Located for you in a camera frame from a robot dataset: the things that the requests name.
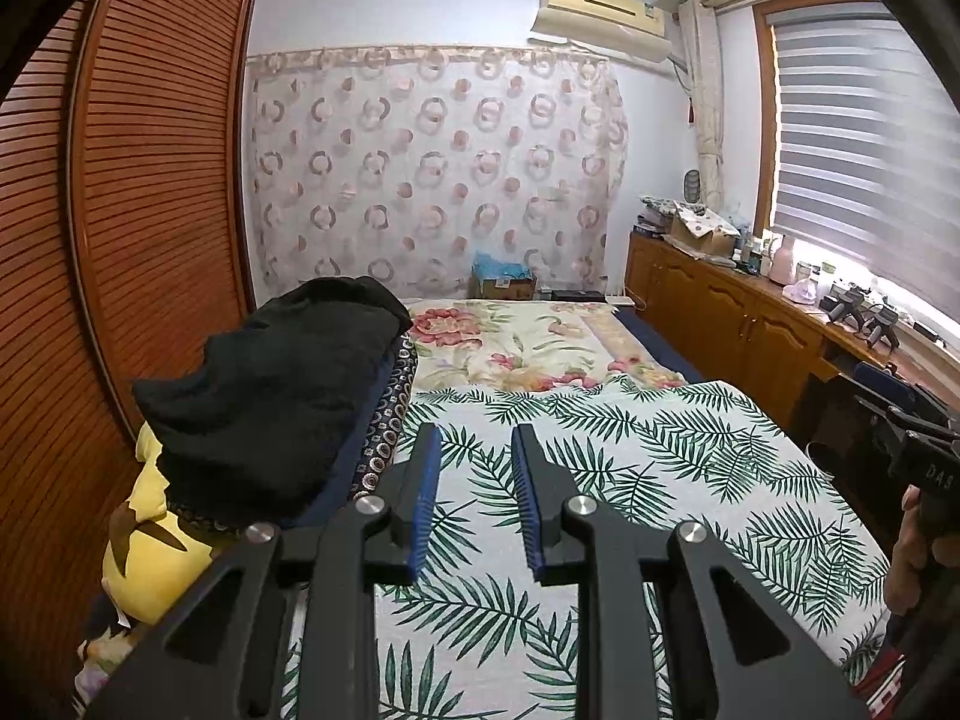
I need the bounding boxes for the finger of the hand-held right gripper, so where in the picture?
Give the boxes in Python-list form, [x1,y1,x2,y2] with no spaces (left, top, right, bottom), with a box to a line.
[859,396,960,440]
[853,360,938,410]

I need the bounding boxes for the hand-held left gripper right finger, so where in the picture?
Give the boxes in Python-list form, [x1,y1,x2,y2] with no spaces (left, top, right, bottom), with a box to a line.
[510,424,872,720]

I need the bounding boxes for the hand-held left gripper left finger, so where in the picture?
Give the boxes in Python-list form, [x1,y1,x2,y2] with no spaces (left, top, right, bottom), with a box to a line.
[90,422,445,720]

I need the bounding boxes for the black t-shirt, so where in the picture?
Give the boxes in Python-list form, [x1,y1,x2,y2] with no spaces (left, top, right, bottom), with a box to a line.
[133,276,413,530]

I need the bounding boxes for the navy folded clothes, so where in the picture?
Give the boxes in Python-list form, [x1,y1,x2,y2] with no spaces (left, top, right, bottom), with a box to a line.
[277,356,400,530]

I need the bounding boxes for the person's right hand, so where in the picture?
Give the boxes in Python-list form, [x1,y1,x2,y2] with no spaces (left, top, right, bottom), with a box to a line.
[883,484,935,613]

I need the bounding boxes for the white waste bin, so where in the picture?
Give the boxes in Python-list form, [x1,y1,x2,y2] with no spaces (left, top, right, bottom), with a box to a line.
[806,441,845,478]

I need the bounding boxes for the leaf print bed sheet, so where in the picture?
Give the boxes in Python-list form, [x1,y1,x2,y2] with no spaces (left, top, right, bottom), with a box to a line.
[281,375,895,720]

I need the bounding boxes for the wooden sideboard cabinet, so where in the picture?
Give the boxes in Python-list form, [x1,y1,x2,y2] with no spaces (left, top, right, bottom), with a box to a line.
[625,231,960,437]

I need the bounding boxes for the floral blanket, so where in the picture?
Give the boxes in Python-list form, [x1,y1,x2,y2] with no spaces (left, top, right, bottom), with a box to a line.
[405,298,707,395]

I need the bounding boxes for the group of small bottles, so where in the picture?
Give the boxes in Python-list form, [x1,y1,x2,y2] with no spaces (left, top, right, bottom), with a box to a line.
[733,229,773,275]

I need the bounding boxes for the navy bed cover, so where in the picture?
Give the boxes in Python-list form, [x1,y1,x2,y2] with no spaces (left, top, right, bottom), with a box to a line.
[615,311,707,385]

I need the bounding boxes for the striped window blind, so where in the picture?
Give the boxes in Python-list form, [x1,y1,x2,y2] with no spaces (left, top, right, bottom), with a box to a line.
[771,4,960,332]

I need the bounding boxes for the person's red patterned clothing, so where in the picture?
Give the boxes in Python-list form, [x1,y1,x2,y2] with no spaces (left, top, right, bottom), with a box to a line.
[851,649,913,718]

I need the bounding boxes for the small cardboard box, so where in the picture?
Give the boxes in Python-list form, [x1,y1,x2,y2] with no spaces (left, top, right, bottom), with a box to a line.
[471,276,538,302]

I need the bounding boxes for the open cardboard box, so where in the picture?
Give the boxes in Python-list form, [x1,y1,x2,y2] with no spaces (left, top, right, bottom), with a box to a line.
[667,202,740,257]

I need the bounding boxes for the blue plastic bag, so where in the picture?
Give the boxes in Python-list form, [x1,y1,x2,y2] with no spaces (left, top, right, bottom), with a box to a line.
[472,251,536,281]

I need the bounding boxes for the floral cloth bundle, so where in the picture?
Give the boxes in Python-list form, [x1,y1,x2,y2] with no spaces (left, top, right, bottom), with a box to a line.
[637,195,680,236]

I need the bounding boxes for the yellow plush toy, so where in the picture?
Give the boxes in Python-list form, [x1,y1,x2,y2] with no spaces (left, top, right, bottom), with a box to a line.
[101,420,220,628]

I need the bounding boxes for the circle print sheer curtain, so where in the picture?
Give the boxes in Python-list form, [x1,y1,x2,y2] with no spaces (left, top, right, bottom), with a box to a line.
[246,45,629,302]

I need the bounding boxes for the beige tied curtain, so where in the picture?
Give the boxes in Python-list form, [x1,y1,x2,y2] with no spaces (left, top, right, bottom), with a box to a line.
[679,0,725,215]

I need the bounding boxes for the small pastel plush toy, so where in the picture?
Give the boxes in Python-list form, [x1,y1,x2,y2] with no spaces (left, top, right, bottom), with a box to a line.
[75,615,145,700]

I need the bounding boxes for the beige air conditioner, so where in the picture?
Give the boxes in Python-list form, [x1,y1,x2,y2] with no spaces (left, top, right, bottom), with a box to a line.
[529,0,673,65]

